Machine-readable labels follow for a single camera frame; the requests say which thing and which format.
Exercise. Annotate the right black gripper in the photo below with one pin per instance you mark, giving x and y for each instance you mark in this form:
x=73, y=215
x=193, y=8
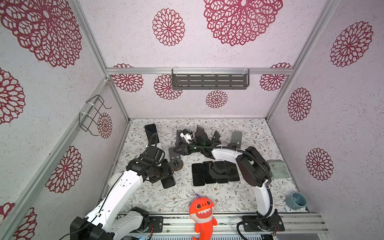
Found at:
x=205, y=141

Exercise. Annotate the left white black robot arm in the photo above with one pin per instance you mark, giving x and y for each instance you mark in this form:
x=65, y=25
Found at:
x=101, y=223

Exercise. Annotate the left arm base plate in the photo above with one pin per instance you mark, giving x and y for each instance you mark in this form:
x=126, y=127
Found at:
x=154, y=224

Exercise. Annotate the black round stand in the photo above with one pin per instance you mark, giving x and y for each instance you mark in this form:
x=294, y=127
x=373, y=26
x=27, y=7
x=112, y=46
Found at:
x=216, y=136

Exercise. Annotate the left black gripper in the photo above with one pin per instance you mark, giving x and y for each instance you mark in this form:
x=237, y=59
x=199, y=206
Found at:
x=167, y=171

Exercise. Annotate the red shark plush toy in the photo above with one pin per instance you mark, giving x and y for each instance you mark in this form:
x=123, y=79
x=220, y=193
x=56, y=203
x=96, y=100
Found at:
x=201, y=211

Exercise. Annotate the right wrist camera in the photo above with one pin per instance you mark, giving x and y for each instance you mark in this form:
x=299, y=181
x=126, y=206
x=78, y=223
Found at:
x=187, y=135

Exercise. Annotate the white block phone stand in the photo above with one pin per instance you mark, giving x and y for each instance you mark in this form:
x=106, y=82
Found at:
x=158, y=145

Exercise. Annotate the black wire wall rack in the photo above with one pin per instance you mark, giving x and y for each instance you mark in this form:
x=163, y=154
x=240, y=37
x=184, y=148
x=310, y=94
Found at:
x=96, y=121

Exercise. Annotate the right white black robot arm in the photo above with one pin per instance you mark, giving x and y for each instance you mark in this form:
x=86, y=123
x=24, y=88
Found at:
x=253, y=167

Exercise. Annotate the teal ceramic cup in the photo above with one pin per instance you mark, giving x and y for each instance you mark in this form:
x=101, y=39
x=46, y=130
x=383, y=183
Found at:
x=296, y=201

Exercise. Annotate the grey wall shelf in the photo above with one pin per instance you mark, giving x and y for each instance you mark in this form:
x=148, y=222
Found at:
x=209, y=81

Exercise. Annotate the wooden round stand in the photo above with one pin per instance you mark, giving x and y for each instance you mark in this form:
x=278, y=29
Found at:
x=176, y=162
x=236, y=139

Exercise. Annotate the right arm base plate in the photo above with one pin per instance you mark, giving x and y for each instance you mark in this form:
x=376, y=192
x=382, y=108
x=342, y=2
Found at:
x=274, y=223

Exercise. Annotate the grey green square object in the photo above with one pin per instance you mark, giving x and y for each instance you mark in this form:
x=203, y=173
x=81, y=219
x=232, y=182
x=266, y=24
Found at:
x=278, y=169

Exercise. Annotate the blue phone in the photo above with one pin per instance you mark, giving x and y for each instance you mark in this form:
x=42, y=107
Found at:
x=232, y=171

